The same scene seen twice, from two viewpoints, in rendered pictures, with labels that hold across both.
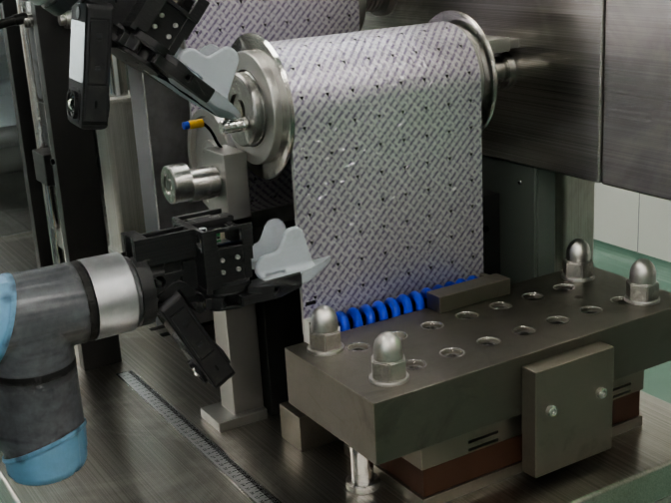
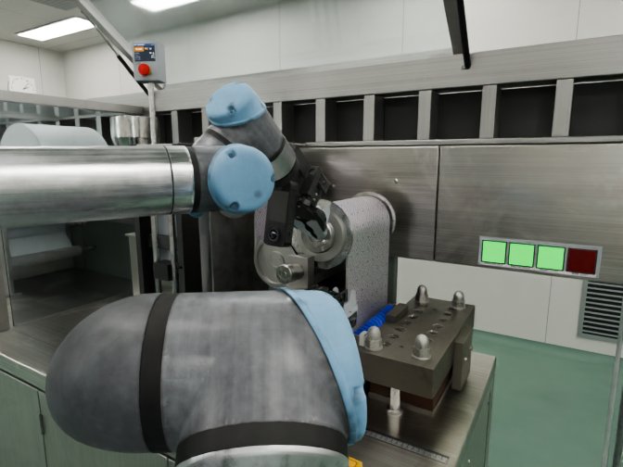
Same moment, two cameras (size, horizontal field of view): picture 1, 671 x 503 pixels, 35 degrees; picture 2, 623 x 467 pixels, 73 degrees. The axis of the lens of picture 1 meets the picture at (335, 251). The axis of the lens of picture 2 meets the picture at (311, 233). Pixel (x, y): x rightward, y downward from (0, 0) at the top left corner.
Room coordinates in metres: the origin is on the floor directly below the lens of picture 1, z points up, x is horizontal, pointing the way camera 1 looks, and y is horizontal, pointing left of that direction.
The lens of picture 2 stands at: (0.31, 0.51, 1.41)
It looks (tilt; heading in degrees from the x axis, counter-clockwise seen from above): 10 degrees down; 331
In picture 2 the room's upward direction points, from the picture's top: straight up
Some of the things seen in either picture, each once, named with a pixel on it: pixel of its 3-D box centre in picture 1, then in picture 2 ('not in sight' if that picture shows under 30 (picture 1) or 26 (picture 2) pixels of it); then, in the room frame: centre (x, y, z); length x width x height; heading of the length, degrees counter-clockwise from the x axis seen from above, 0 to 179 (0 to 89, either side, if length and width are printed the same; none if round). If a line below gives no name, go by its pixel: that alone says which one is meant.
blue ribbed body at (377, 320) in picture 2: (407, 308); (375, 323); (1.06, -0.07, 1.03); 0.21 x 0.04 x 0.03; 120
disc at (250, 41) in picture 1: (257, 107); (321, 233); (1.07, 0.07, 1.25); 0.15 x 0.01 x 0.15; 30
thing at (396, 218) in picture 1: (393, 228); (368, 286); (1.08, -0.06, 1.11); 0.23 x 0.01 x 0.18; 120
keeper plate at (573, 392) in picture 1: (569, 409); (464, 357); (0.93, -0.22, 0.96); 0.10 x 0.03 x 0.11; 120
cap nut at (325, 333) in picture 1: (325, 327); (374, 336); (0.96, 0.01, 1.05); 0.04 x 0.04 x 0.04
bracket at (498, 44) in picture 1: (484, 42); not in sight; (1.22, -0.18, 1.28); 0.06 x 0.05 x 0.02; 120
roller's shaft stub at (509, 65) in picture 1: (480, 73); not in sight; (1.22, -0.18, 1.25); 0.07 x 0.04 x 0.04; 120
